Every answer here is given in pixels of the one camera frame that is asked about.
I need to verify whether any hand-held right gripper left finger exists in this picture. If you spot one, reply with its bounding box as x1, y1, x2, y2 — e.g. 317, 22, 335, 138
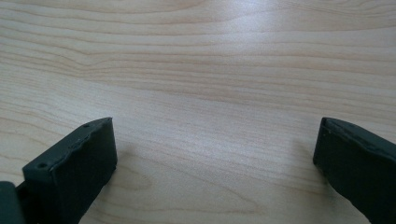
21, 117, 119, 224

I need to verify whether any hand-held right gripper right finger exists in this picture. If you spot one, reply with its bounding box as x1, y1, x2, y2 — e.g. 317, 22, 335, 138
312, 117, 396, 224

